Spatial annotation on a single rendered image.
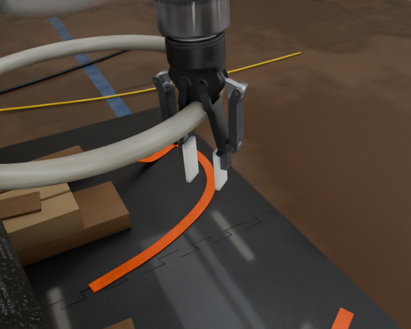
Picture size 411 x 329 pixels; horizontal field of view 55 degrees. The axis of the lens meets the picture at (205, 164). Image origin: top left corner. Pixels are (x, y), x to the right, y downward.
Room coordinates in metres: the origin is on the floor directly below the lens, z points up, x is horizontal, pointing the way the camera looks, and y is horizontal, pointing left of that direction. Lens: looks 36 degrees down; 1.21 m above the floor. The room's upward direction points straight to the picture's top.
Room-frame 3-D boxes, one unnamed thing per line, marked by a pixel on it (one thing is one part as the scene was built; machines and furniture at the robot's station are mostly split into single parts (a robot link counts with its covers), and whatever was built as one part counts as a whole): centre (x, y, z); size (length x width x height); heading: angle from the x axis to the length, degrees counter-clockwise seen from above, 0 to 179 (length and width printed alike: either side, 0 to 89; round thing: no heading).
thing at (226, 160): (0.47, -0.04, 0.88); 0.03 x 0.01 x 0.05; 63
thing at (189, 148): (0.50, 0.02, 0.85); 0.03 x 0.01 x 0.07; 153
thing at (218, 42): (0.49, 0.01, 1.00); 0.08 x 0.07 x 0.09; 63
